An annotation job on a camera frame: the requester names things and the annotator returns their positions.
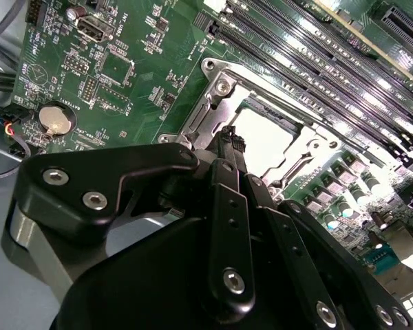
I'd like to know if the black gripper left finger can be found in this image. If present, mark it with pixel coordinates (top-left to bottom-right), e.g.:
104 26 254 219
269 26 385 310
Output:
12 125 257 321

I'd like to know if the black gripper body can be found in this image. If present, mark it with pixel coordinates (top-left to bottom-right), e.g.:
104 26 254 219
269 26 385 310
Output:
54 214 316 330

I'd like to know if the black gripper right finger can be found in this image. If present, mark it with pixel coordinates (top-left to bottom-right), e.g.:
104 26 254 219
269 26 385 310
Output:
232 134 413 330

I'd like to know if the silver CPU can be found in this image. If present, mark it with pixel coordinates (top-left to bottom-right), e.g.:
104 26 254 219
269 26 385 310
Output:
233 109 299 173

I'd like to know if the metal socket cover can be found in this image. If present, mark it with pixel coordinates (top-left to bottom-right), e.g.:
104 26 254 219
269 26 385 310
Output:
178 77 352 193

